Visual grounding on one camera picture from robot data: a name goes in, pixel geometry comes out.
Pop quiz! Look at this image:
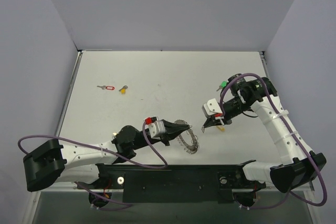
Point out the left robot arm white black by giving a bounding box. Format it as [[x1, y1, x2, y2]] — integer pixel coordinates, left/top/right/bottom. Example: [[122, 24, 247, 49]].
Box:
[[23, 118, 191, 192]]

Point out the key with green tag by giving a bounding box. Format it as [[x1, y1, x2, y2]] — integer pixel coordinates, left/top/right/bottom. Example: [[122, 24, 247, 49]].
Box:
[[216, 81, 227, 92]]

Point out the key with red tag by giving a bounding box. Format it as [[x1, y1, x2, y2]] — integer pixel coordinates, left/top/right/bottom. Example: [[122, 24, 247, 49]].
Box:
[[97, 86, 115, 91]]

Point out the key with long yellow tag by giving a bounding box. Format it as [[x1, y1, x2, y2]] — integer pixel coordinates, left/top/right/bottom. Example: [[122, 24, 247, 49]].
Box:
[[217, 126, 225, 132]]

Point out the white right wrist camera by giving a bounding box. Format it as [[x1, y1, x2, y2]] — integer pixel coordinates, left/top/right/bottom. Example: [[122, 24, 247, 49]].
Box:
[[202, 98, 224, 119]]

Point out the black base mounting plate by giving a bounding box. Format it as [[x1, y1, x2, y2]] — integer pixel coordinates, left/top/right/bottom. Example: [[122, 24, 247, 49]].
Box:
[[82, 164, 266, 205]]

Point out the metal disc with keyrings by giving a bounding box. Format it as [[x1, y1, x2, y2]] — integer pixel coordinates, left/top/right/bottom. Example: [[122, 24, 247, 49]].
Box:
[[176, 126, 199, 155]]

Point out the key with yellow round tag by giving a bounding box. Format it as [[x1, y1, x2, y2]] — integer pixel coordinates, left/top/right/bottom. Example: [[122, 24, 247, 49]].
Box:
[[119, 85, 128, 94]]

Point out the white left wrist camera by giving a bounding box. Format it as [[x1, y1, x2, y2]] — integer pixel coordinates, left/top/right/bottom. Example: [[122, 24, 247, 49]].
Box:
[[144, 116, 166, 138]]

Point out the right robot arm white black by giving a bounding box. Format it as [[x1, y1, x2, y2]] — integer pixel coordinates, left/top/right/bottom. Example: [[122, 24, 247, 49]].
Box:
[[202, 73, 327, 193]]

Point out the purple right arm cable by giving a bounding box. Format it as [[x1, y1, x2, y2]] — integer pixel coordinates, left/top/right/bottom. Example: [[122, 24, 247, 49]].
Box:
[[219, 73, 328, 210]]

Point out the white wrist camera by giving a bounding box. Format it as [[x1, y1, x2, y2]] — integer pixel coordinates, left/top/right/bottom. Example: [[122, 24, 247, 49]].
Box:
[[202, 98, 224, 119], [144, 116, 166, 138]]

